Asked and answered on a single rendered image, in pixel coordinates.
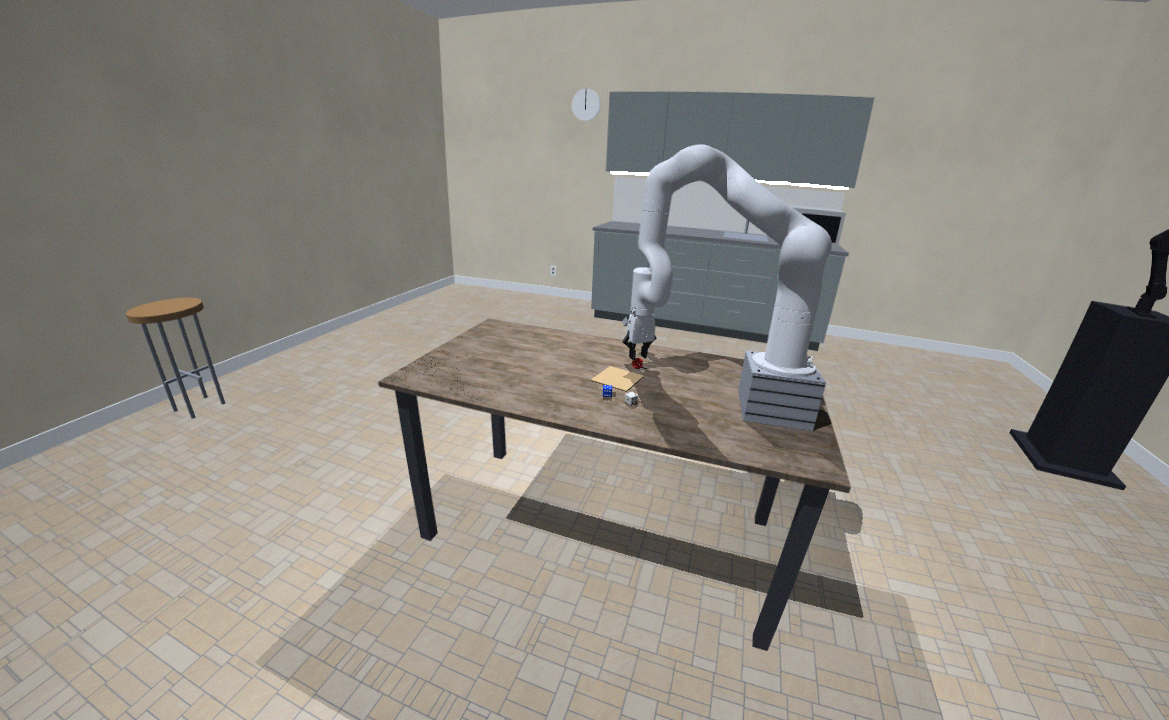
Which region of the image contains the beige flat mat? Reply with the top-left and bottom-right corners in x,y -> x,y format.
592,366 -> 644,392

